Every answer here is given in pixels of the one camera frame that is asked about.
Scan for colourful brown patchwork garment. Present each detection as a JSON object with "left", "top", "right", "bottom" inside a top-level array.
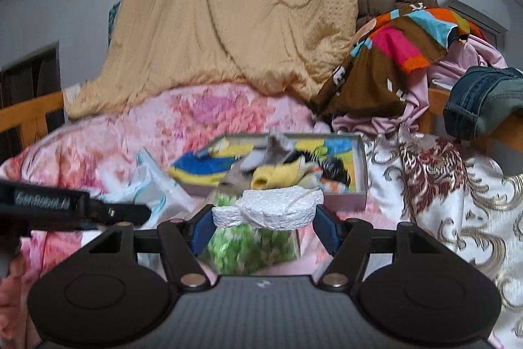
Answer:
[{"left": 311, "top": 6, "right": 489, "bottom": 118}]

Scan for black sock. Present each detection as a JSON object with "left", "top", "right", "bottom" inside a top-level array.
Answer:
[{"left": 286, "top": 150, "right": 352, "bottom": 186}]

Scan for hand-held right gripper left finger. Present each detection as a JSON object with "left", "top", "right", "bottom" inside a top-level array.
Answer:
[{"left": 79, "top": 205, "right": 216, "bottom": 289}]

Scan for yellow sock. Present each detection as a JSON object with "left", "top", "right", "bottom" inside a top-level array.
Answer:
[{"left": 250, "top": 163, "right": 313, "bottom": 190}]

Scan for satin damask blanket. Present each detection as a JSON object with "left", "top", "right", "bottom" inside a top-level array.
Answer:
[{"left": 360, "top": 128, "right": 523, "bottom": 349}]

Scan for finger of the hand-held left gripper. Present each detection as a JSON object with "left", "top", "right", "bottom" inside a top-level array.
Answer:
[{"left": 88, "top": 197, "right": 153, "bottom": 229}]

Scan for dark doorway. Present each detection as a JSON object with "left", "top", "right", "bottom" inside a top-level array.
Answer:
[{"left": 0, "top": 42, "right": 62, "bottom": 113}]

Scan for wooden bed rail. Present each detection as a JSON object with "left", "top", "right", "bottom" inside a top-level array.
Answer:
[
  {"left": 0, "top": 91, "right": 66, "bottom": 149},
  {"left": 419, "top": 85, "right": 523, "bottom": 162}
]

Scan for glass jar of green bits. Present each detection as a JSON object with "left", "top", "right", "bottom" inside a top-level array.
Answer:
[{"left": 199, "top": 185, "right": 301, "bottom": 276}]

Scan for clear plastic bag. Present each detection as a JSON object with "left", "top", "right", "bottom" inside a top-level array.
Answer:
[{"left": 131, "top": 148, "right": 197, "bottom": 221}]

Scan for teal wall poster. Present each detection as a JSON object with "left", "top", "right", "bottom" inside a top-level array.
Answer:
[{"left": 107, "top": 1, "right": 121, "bottom": 35}]

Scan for tan quilt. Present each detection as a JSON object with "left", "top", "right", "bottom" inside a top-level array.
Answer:
[{"left": 65, "top": 0, "right": 362, "bottom": 121}]

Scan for grey box of socks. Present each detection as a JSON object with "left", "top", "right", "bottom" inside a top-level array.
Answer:
[{"left": 167, "top": 133, "right": 368, "bottom": 211}]

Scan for white sock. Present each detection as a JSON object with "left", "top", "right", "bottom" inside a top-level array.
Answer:
[{"left": 211, "top": 187, "right": 324, "bottom": 232}]

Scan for blue denim jeans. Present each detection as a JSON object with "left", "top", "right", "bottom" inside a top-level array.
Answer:
[{"left": 443, "top": 67, "right": 523, "bottom": 139}]

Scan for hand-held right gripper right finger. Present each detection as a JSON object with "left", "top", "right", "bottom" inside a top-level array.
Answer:
[{"left": 312, "top": 205, "right": 452, "bottom": 288}]

